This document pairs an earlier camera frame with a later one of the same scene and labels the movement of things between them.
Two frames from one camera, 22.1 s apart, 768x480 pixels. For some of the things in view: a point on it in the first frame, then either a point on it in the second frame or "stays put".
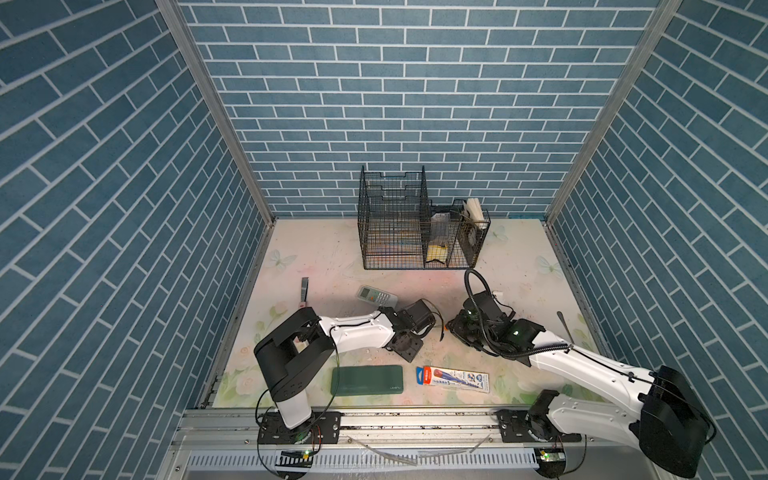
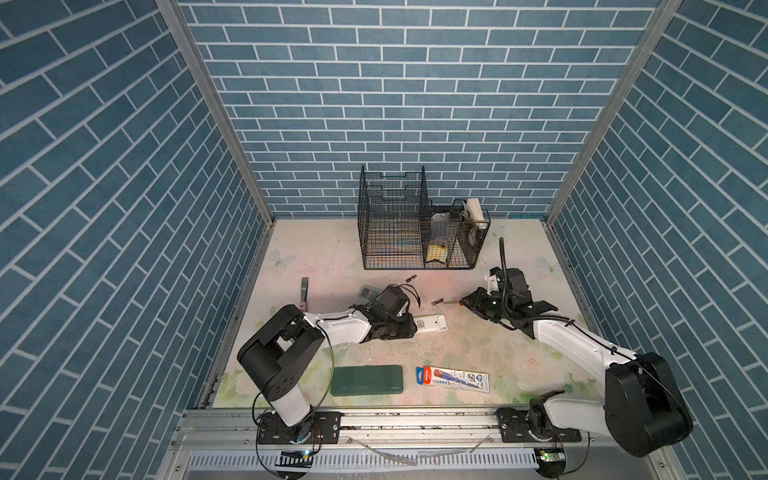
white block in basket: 474,209 stays put
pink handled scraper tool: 304,288 stays put
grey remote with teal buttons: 376,296 stays put
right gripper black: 459,317 → 475,302
